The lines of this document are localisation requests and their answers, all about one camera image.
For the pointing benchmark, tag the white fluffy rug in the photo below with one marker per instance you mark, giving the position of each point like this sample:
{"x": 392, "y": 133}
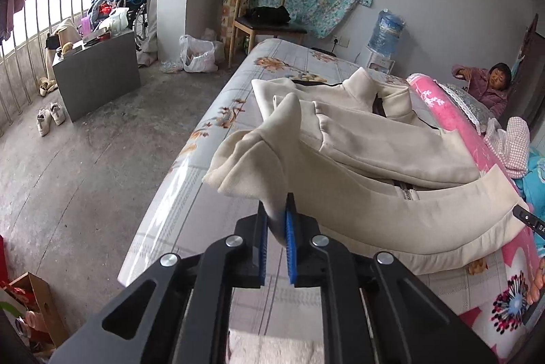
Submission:
{"x": 272, "y": 349}

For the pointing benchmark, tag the tan slipper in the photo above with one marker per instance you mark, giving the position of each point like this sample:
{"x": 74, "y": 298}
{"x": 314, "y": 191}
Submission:
{"x": 47, "y": 87}

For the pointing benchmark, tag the white plastic bag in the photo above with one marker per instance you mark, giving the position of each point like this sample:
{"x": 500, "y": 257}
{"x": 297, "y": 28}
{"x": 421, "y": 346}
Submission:
{"x": 198, "y": 55}

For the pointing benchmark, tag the cardboard box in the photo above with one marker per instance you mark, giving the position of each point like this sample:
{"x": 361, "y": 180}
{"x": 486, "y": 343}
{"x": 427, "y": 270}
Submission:
{"x": 42, "y": 304}

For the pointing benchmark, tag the pink floral blanket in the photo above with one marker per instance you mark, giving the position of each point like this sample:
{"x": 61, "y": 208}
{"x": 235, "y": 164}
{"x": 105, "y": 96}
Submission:
{"x": 453, "y": 125}

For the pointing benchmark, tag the wheelchair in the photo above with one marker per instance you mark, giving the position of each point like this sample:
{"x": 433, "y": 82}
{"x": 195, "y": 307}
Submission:
{"x": 140, "y": 23}

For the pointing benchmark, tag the teal patterned quilt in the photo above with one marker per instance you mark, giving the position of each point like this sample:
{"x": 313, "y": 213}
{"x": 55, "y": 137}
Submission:
{"x": 535, "y": 185}

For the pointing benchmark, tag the black bag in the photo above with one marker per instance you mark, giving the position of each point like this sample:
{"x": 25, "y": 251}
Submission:
{"x": 268, "y": 14}

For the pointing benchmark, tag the pink container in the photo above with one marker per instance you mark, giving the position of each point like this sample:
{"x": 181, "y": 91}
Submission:
{"x": 86, "y": 25}

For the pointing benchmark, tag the clear plastic bag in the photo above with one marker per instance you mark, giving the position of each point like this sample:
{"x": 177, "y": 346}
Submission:
{"x": 116, "y": 19}

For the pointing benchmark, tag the blue water bottle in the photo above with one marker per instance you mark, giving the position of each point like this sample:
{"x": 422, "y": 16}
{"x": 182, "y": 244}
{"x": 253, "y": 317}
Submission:
{"x": 385, "y": 31}

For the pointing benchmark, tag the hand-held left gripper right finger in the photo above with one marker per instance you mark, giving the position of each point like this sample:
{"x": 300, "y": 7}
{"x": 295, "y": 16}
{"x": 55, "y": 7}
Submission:
{"x": 291, "y": 244}

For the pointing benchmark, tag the bed with floral sheet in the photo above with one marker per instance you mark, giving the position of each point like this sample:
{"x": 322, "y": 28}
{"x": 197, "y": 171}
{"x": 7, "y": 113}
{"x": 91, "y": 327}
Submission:
{"x": 191, "y": 219}

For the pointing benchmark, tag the beige cloth bundle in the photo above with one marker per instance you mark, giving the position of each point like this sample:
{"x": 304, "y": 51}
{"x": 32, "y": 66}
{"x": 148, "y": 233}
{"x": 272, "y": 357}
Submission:
{"x": 68, "y": 31}

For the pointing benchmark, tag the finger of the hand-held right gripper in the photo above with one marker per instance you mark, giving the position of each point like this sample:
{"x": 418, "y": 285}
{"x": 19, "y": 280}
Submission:
{"x": 528, "y": 218}

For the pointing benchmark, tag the clear plastic wrapper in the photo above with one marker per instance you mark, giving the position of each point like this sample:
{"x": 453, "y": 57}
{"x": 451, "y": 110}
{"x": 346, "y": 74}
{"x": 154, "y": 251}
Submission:
{"x": 171, "y": 66}

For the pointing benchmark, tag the checked cloth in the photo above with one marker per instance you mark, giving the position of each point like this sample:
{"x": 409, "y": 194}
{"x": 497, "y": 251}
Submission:
{"x": 511, "y": 142}

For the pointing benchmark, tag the white water dispenser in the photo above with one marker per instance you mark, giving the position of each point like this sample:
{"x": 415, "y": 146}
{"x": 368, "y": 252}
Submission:
{"x": 381, "y": 63}

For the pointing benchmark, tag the metal window railing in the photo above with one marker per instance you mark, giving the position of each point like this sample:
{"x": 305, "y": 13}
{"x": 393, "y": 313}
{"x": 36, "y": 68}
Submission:
{"x": 51, "y": 14}

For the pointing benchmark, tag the grey lace pillow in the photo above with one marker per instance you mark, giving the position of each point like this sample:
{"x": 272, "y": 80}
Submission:
{"x": 466, "y": 104}

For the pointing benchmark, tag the white sneaker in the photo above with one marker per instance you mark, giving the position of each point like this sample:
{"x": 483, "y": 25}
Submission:
{"x": 43, "y": 123}
{"x": 57, "y": 114}

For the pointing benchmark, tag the grey cabinet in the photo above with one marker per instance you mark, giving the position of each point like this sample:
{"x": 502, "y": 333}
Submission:
{"x": 98, "y": 78}

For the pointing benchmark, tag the patterned tall board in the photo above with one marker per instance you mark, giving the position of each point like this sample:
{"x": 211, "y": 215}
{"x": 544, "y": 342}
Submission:
{"x": 230, "y": 6}

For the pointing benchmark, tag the cream zip jacket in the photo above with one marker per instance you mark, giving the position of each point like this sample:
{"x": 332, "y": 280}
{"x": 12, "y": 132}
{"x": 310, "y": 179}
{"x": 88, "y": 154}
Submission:
{"x": 362, "y": 142}

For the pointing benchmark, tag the wall socket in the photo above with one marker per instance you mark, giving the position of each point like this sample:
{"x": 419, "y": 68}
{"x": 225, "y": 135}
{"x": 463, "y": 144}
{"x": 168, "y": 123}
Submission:
{"x": 340, "y": 41}

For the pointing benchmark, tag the wooden chair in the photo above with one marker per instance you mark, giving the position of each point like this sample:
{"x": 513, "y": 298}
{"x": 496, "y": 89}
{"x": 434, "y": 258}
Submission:
{"x": 272, "y": 28}

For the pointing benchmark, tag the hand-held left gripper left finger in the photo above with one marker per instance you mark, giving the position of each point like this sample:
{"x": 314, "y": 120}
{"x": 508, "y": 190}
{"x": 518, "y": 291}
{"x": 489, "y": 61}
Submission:
{"x": 264, "y": 261}

